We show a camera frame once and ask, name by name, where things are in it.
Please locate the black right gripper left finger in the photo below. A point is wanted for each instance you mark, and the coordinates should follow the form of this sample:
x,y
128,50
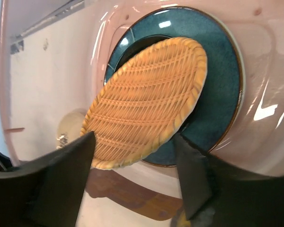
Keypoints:
x,y
47,191

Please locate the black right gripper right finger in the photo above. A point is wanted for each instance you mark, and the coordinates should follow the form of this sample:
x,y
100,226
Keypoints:
x,y
218,194

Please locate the cream plate with black spot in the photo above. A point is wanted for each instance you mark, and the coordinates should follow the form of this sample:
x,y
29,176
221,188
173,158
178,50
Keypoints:
x,y
69,127

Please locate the blue-grey glazed plate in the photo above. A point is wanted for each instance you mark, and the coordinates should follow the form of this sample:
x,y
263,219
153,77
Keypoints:
x,y
220,99

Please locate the woven bamboo tray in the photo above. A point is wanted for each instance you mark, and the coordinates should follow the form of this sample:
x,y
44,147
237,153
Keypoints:
x,y
146,102

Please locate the pink translucent plastic bin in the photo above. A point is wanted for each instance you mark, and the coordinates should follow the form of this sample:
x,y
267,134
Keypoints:
x,y
53,59

